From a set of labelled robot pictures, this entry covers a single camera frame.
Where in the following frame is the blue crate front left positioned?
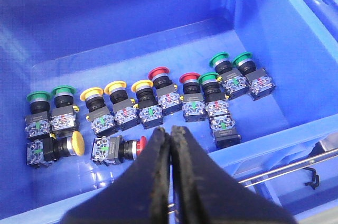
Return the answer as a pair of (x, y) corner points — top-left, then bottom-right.
(1, 0), (337, 223)

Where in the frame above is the green push button centre right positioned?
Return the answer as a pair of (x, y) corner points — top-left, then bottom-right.
(198, 72), (229, 117)

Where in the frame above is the green push button back left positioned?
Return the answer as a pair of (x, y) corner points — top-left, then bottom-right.
(209, 52), (249, 100)

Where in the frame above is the black push button block front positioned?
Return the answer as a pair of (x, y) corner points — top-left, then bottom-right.
(209, 114), (241, 149)

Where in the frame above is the yellow push button lying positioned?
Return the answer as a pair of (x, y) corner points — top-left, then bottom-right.
(26, 131), (85, 168)

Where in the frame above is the red push button upright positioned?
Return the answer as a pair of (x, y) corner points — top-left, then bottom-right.
(180, 72), (206, 122)
(148, 67), (182, 116)

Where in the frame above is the red push button upright right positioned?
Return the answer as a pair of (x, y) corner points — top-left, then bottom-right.
(180, 72), (206, 122)

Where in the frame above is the black wire hook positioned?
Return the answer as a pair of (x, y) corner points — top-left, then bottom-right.
(303, 167), (320, 190)

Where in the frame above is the green push button back right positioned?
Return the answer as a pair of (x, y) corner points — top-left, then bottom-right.
(232, 52), (276, 101)

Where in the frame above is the red push button upright left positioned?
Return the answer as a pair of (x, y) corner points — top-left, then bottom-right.
(148, 67), (182, 116)

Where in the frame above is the green push button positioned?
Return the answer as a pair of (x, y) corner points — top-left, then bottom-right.
(25, 91), (52, 142)
(232, 52), (276, 101)
(51, 85), (79, 139)
(198, 72), (229, 117)
(209, 52), (249, 100)

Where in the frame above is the green push button far left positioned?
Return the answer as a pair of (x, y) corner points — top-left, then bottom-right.
(25, 91), (52, 142)

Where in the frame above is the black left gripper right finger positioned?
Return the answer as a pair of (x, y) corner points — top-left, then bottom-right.
(171, 126), (296, 223)

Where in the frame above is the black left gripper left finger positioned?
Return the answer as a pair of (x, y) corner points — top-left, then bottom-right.
(62, 127), (170, 223)

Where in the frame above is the yellow push button upright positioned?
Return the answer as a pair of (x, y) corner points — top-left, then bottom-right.
(132, 80), (163, 129)
(80, 87), (118, 137)
(104, 80), (140, 131)

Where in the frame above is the red push button lying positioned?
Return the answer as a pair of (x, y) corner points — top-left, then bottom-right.
(90, 135), (147, 166)

